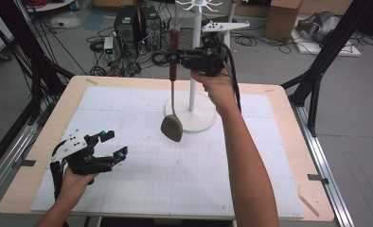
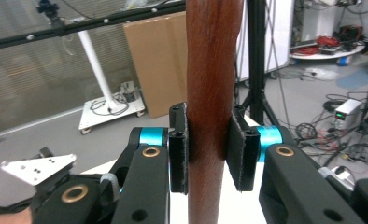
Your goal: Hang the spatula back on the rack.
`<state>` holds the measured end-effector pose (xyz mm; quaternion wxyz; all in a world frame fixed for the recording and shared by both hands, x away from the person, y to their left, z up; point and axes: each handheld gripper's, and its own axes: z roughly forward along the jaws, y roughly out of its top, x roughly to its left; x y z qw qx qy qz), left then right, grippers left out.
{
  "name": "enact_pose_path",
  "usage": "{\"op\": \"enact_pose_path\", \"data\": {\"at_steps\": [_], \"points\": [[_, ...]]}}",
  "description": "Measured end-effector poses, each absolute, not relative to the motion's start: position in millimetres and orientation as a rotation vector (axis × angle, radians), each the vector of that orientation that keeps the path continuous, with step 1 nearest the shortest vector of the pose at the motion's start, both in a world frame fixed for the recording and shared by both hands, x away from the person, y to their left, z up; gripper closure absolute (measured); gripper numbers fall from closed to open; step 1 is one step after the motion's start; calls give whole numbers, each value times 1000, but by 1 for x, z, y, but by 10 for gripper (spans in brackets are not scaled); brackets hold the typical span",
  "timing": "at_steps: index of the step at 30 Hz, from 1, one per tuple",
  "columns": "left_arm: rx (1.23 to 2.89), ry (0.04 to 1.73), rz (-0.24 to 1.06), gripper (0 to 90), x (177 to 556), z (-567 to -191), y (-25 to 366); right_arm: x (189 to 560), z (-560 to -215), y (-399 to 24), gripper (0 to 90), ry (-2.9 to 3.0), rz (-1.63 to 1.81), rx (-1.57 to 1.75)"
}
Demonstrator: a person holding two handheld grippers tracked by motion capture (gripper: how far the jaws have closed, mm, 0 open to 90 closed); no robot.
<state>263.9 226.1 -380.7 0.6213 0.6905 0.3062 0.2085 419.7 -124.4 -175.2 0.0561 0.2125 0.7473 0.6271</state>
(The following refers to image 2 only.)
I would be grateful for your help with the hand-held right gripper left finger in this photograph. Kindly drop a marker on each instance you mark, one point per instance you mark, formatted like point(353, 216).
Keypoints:
point(179, 149)

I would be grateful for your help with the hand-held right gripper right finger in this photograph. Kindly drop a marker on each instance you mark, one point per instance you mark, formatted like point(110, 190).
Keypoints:
point(243, 155)

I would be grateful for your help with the white grid mat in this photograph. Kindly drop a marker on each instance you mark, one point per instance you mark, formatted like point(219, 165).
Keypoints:
point(235, 208)

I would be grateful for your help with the large cardboard panel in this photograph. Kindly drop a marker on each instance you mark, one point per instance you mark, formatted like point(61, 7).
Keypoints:
point(157, 62)

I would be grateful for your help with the clear plastic bag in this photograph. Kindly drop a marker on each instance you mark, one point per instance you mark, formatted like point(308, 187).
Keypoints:
point(320, 73)

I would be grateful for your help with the silver power supply unit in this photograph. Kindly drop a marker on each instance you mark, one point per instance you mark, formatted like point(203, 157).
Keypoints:
point(347, 112)

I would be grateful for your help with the white pole stand with base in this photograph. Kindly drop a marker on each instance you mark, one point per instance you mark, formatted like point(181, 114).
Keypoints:
point(95, 68)

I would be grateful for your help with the round white table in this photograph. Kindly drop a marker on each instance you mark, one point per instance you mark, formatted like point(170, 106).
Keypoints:
point(322, 56)

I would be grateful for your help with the blue roll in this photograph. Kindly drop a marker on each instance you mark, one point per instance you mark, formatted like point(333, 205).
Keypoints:
point(344, 61)

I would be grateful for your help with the black overhead bar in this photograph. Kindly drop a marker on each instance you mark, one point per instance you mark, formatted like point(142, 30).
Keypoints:
point(79, 26)

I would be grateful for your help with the black metal frame stand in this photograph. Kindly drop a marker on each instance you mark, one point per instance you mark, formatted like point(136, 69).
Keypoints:
point(256, 46)

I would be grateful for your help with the black camera on mount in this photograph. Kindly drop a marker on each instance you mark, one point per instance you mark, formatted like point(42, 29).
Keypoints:
point(49, 9)

